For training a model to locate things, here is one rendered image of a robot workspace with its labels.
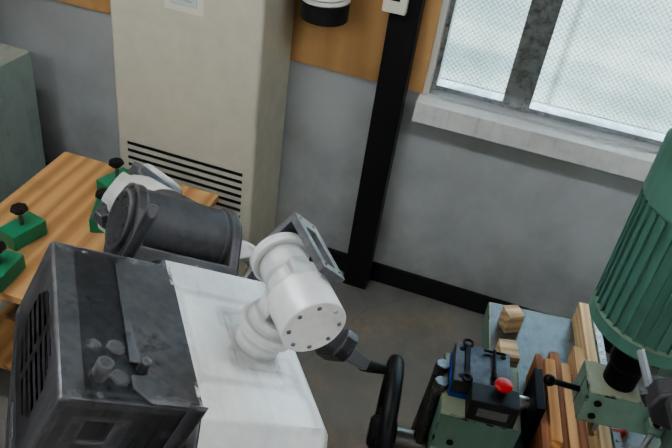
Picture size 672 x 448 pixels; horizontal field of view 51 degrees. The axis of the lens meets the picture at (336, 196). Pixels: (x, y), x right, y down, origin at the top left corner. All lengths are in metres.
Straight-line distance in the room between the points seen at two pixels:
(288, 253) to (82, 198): 1.67
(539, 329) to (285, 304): 0.92
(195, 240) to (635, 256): 0.58
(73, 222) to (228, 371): 1.58
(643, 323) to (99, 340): 0.71
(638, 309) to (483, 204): 1.57
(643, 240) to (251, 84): 1.50
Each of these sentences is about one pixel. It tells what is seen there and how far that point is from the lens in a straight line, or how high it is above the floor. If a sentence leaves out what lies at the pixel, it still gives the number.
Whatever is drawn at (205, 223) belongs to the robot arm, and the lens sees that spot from 0.89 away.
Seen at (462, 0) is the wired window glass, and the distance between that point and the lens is 2.34.
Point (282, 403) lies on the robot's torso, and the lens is 0.71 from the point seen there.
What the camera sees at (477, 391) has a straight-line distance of 1.20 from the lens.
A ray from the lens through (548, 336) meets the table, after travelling 1.51.
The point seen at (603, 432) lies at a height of 0.95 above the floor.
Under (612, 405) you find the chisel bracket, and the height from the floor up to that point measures 1.05.
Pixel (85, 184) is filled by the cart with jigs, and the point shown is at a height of 0.53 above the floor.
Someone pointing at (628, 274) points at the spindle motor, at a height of 1.31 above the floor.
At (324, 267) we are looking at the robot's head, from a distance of 0.67.
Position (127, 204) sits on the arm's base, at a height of 1.37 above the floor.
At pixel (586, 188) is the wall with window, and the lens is 2.50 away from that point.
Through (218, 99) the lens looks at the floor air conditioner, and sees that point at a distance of 2.31.
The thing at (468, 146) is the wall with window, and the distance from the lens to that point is 2.45.
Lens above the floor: 1.89
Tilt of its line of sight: 35 degrees down
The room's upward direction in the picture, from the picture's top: 9 degrees clockwise
